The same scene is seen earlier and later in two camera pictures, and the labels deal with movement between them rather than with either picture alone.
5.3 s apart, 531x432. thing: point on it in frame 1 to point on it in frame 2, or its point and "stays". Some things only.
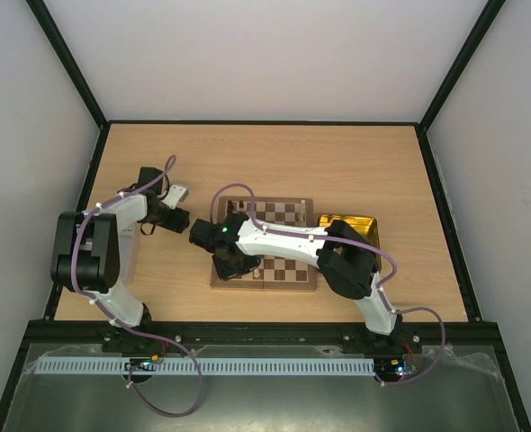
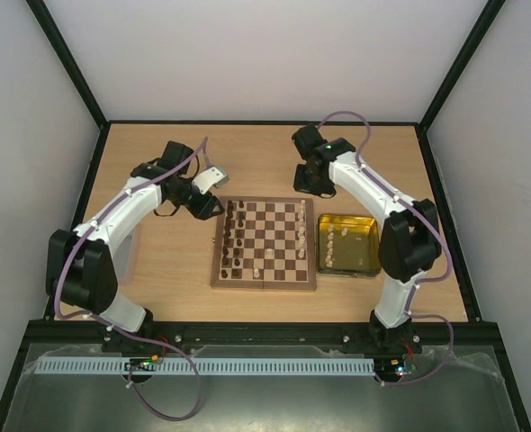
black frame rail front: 436,333 stays
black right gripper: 233,264 to 312,184
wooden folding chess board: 274,273 stays
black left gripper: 176,223 to 202,211
